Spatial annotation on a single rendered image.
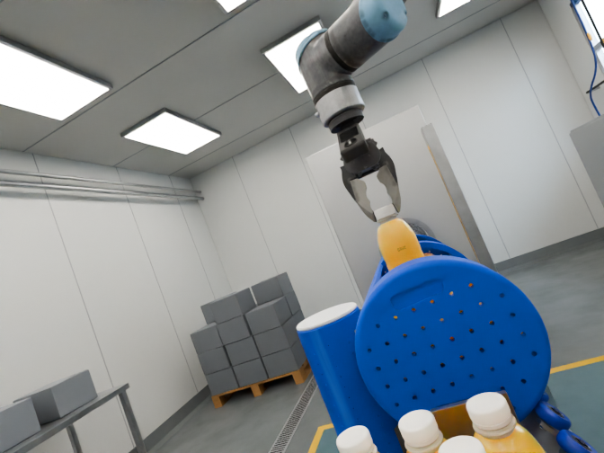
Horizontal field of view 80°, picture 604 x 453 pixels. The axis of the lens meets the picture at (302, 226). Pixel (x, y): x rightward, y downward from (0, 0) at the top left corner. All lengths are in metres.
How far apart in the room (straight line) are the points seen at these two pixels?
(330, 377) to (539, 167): 5.08
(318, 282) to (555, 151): 3.94
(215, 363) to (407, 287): 4.20
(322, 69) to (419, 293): 0.44
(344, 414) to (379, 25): 1.33
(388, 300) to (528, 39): 6.05
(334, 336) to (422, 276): 0.91
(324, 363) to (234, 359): 3.12
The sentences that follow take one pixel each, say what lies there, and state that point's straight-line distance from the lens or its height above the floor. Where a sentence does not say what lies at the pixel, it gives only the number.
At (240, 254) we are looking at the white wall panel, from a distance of 6.50.
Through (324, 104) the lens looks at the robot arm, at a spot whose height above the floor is 1.56.
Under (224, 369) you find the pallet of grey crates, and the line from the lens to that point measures 4.67.
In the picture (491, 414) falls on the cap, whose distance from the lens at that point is 0.43.
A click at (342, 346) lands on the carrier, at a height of 0.92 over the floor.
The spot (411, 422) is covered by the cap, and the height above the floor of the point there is 1.11.
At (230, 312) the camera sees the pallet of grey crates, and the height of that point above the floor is 1.01.
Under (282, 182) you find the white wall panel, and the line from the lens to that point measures 6.17.
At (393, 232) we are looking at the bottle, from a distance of 0.67.
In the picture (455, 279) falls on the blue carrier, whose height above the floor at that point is 1.19.
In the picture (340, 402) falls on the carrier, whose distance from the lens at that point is 1.56.
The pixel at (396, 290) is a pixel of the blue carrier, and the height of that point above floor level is 1.20.
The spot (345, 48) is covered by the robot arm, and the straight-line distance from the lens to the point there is 0.71.
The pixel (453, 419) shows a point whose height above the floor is 1.04.
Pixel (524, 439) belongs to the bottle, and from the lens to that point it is 0.45.
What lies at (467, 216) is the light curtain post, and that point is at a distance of 2.01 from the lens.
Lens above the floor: 1.31
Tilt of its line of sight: 4 degrees up
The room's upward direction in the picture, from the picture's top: 22 degrees counter-clockwise
